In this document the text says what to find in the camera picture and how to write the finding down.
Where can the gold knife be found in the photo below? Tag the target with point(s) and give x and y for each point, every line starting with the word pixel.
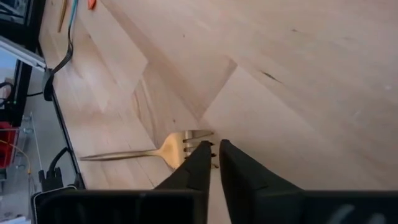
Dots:
pixel 62 15

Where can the gold fork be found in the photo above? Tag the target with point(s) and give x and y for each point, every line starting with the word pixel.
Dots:
pixel 171 149

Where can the red storage bin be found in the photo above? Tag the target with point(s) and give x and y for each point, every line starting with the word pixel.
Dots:
pixel 7 146

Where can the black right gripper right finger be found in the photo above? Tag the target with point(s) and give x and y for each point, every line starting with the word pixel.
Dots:
pixel 280 205

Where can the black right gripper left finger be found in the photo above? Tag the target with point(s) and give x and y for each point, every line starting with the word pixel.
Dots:
pixel 155 205

